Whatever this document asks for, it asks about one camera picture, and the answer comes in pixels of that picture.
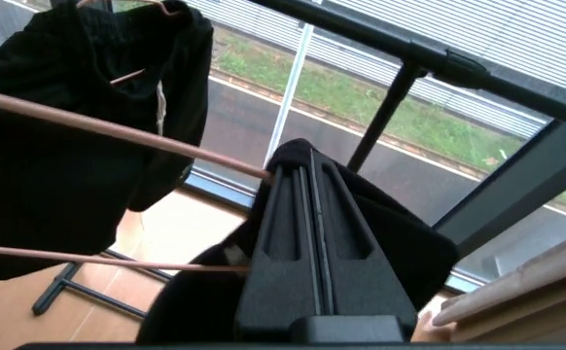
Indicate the beige curtain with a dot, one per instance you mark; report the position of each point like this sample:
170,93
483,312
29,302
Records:
531,291

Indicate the black garment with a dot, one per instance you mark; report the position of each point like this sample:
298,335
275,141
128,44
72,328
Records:
45,194
409,253

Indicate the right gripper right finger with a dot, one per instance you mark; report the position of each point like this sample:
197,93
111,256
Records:
370,287

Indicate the pink clothes hanger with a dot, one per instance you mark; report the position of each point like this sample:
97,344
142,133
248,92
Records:
127,77
117,130

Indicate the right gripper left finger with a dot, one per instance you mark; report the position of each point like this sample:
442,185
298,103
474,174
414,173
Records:
273,287

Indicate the black clothes rack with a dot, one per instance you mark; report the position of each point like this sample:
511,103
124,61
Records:
458,63

